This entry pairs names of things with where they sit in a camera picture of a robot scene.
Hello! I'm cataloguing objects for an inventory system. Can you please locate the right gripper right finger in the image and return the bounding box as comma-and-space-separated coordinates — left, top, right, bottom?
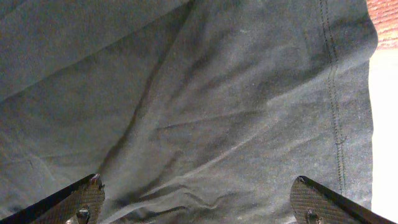
290, 175, 395, 224

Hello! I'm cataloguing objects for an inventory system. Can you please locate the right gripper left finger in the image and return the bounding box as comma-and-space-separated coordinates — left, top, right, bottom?
1, 174, 105, 224

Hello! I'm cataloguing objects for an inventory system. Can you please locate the dark green t-shirt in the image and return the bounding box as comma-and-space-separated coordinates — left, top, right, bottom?
1, 0, 377, 223

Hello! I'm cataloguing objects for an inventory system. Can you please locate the white t-shirt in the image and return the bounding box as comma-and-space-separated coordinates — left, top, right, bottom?
369, 49, 397, 222

